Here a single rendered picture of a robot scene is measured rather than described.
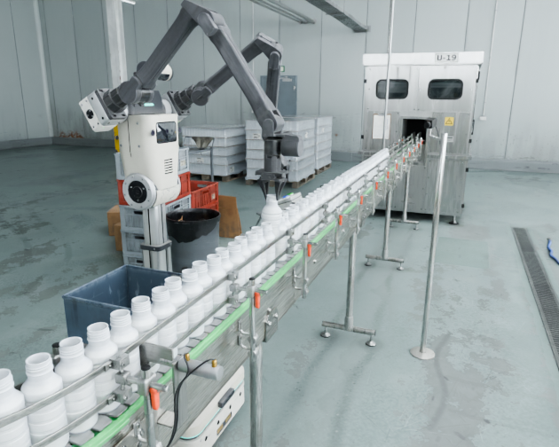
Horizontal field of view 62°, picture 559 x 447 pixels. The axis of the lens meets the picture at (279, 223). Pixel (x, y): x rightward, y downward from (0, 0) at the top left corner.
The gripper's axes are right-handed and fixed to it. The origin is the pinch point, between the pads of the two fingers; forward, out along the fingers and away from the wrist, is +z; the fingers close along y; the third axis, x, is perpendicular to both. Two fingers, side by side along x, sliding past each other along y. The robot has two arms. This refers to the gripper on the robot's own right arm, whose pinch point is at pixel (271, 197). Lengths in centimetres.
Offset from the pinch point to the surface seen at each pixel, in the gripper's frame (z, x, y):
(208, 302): 18, -48, 2
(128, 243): 93, 170, -204
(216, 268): 10.3, -42.8, 1.7
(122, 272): 32, -12, -56
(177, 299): 12, -61, 2
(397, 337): 124, 151, 31
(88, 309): 32, -39, -46
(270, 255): 18.0, -7.8, 2.6
